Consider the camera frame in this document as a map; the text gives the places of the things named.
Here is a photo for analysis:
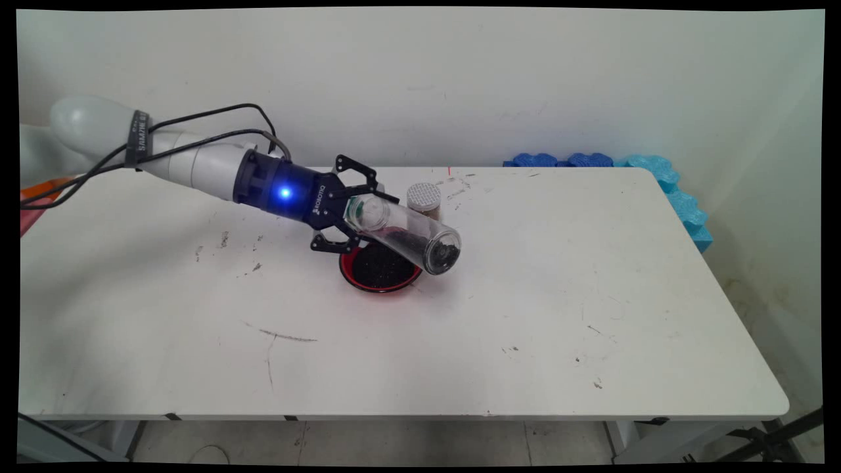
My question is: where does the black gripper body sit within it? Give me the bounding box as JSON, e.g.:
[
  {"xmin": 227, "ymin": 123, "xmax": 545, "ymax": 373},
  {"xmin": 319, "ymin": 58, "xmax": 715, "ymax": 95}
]
[{"xmin": 234, "ymin": 149, "xmax": 350, "ymax": 230}]

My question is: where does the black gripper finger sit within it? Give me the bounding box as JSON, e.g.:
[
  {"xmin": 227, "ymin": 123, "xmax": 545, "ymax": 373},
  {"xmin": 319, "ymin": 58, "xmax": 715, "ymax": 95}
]
[
  {"xmin": 334, "ymin": 154, "xmax": 401, "ymax": 204},
  {"xmin": 309, "ymin": 223, "xmax": 369, "ymax": 256}
]

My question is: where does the clear plastic jar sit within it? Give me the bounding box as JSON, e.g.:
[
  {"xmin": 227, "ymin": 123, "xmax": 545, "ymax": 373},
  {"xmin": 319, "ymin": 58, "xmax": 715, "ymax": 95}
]
[{"xmin": 344, "ymin": 194, "xmax": 463, "ymax": 276}]

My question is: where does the red bowl with black seeds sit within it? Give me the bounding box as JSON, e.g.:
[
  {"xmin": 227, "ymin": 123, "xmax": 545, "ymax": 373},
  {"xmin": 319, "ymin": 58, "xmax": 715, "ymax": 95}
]
[{"xmin": 338, "ymin": 239, "xmax": 425, "ymax": 294}]

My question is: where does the spice jar with perforated lid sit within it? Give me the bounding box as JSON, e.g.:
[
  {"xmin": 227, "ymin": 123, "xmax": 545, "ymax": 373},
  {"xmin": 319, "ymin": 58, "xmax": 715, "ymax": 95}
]
[{"xmin": 405, "ymin": 181, "xmax": 443, "ymax": 221}]

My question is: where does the orange object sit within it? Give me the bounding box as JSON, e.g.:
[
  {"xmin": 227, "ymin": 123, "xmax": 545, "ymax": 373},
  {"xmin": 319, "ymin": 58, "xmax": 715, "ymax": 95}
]
[{"xmin": 20, "ymin": 175, "xmax": 77, "ymax": 204}]

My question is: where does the light blue foam mat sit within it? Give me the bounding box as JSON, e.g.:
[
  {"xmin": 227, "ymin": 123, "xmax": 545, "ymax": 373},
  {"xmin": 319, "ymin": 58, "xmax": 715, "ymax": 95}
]
[{"xmin": 614, "ymin": 154, "xmax": 714, "ymax": 254}]

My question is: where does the black tripod stand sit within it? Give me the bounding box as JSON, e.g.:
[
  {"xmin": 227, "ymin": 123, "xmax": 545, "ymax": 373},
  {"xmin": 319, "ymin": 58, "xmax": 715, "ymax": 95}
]
[{"xmin": 715, "ymin": 407, "xmax": 824, "ymax": 464}]

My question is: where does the black camera cable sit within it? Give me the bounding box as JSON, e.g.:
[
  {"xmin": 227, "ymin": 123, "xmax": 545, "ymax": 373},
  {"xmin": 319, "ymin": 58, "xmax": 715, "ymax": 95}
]
[{"xmin": 20, "ymin": 102, "xmax": 277, "ymax": 210}]

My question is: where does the black velcro strap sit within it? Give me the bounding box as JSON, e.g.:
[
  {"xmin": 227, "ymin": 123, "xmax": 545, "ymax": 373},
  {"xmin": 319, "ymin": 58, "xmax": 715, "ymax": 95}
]
[{"xmin": 124, "ymin": 110, "xmax": 154, "ymax": 171}]

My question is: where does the thin white floor cable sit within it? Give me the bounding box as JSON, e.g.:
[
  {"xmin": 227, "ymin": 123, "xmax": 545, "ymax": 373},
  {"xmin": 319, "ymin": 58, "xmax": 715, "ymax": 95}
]
[{"xmin": 190, "ymin": 445, "xmax": 231, "ymax": 465}]

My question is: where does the grey table leg frame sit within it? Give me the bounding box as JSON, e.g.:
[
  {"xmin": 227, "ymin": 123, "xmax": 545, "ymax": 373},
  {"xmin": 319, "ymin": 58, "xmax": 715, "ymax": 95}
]
[{"xmin": 18, "ymin": 413, "xmax": 142, "ymax": 464}]

